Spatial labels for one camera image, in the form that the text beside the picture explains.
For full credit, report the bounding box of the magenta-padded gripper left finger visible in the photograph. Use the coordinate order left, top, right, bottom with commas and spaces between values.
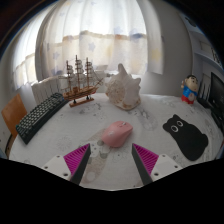
41, 143, 92, 186

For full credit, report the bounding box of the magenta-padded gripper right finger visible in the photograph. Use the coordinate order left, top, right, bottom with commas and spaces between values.
131, 143, 184, 186

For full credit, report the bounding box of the pink computer mouse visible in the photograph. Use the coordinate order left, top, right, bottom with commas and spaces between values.
101, 120, 134, 148

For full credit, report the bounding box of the black cat-shaped mouse pad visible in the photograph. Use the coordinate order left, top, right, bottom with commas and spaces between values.
162, 114, 209, 162

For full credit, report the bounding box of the white printed tablecloth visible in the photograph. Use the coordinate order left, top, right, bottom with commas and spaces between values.
9, 92, 224, 191

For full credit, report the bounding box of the black keyboard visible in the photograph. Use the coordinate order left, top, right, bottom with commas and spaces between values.
15, 92, 69, 145

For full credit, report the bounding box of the orange wooden chair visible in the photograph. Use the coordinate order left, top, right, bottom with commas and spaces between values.
0, 93, 28, 158

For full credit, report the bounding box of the wooden sailing ship model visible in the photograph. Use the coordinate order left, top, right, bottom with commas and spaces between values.
58, 54, 104, 108

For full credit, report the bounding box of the white radiator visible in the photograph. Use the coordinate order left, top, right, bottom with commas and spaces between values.
30, 75, 71, 105

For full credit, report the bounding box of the black router with antennas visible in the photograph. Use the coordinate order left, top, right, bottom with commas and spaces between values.
197, 73, 213, 109

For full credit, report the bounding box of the cartoon boy figurine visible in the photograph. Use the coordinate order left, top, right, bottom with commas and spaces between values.
180, 74, 200, 105

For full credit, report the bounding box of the large white conch shell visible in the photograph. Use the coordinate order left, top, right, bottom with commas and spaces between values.
104, 63, 142, 111

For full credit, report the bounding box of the black monitor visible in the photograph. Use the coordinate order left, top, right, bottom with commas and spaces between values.
208, 71, 224, 125

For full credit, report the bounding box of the white star-print curtain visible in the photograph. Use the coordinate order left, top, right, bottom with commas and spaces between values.
11, 0, 164, 92

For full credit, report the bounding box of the white wall shelf unit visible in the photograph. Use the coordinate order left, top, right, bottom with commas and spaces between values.
191, 38, 224, 72

